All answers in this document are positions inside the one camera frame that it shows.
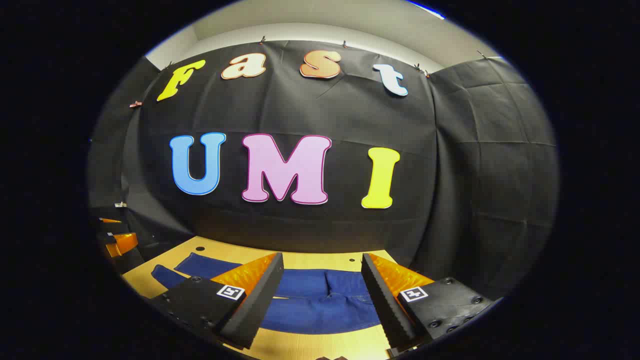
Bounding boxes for blue denim jeans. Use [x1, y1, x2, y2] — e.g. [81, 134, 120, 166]
[151, 252, 396, 335]

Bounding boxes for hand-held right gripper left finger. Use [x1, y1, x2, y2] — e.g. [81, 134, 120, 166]
[145, 251, 285, 351]

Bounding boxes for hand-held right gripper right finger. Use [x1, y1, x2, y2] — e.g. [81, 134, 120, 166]
[361, 252, 501, 358]

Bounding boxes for black backdrop cloth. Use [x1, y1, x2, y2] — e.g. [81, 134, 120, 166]
[87, 40, 560, 301]

